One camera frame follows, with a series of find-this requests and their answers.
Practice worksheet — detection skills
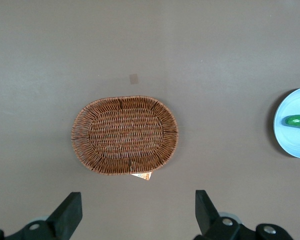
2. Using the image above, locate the green cucumber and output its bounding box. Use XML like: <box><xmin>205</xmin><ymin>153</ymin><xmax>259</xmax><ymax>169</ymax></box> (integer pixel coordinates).
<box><xmin>284</xmin><ymin>114</ymin><xmax>300</xmax><ymax>129</ymax></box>

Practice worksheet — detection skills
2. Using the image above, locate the brown oval wicker basket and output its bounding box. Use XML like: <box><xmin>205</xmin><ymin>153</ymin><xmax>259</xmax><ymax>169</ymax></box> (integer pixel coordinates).
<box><xmin>70</xmin><ymin>95</ymin><xmax>179</xmax><ymax>176</ymax></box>

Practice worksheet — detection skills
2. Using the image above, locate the orange white paper tag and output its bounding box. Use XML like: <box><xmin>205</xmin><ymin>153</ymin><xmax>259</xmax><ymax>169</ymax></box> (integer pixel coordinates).
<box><xmin>130</xmin><ymin>171</ymin><xmax>153</xmax><ymax>182</ymax></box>

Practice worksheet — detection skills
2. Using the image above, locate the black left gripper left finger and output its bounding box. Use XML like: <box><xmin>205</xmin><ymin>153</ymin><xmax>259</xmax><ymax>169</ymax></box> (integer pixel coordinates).
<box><xmin>0</xmin><ymin>191</ymin><xmax>83</xmax><ymax>240</ymax></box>

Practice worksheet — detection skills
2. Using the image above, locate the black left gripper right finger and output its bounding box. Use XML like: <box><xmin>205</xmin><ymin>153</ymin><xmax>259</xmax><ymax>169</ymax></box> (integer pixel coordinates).
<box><xmin>193</xmin><ymin>189</ymin><xmax>293</xmax><ymax>240</ymax></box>

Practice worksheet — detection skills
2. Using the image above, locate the light blue round plate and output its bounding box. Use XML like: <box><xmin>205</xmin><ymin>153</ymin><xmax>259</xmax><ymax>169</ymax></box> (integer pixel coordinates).
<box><xmin>273</xmin><ymin>85</ymin><xmax>300</xmax><ymax>159</ymax></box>

